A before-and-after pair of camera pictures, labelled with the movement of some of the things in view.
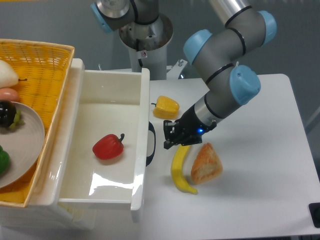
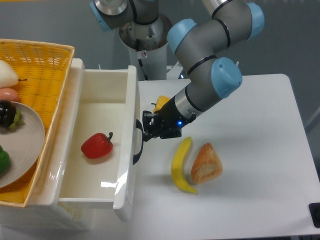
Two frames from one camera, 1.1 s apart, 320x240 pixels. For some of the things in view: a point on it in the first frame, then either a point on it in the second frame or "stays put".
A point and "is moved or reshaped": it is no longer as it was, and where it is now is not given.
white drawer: (105, 149) is moved or reshaped
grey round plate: (24, 143) stays put
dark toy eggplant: (9, 116) stays put
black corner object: (314, 211) stays put
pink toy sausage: (9, 94) stays put
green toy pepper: (5, 162) stays put
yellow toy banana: (177, 169) stays put
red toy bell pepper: (108, 146) → (97, 146)
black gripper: (189, 130) → (166, 122)
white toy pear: (8, 78) stays put
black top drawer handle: (151, 128) → (139, 126)
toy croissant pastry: (206, 165) stays put
